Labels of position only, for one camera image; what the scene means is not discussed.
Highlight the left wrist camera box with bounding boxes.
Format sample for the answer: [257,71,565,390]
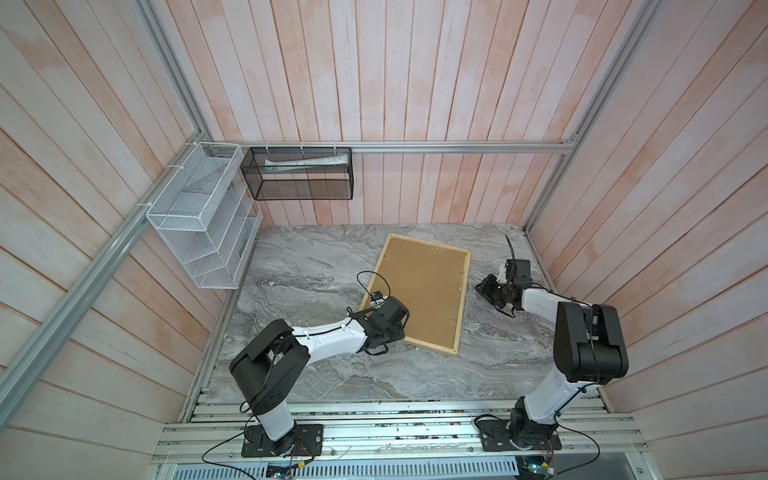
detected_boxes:
[375,296,410,325]

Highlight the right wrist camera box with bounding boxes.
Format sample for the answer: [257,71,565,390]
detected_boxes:
[505,259,532,289]

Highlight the white wire mesh shelf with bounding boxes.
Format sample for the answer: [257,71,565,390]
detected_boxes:
[146,142,263,290]

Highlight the black wire mesh basket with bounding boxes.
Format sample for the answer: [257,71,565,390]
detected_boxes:
[240,146,355,201]

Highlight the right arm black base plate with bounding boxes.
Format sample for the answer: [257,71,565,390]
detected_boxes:
[474,417,562,452]

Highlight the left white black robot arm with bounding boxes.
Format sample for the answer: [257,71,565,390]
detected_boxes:
[229,307,410,443]

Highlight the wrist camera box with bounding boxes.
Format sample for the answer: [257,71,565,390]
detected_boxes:
[505,259,532,289]
[375,296,410,325]

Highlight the light wooden picture frame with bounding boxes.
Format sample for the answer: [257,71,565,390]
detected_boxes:
[358,233,473,356]

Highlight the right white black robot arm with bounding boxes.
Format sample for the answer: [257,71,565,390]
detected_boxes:
[473,275,629,452]

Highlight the aluminium wall rail frame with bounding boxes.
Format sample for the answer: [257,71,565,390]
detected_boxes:
[0,0,661,427]

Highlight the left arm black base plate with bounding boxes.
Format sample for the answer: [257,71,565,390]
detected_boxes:
[241,424,324,458]

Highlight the aluminium slotted base rails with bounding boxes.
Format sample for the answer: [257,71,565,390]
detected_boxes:
[147,393,661,479]

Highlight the paper sheet inside black basket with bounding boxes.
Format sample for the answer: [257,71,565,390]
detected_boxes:
[262,154,350,174]

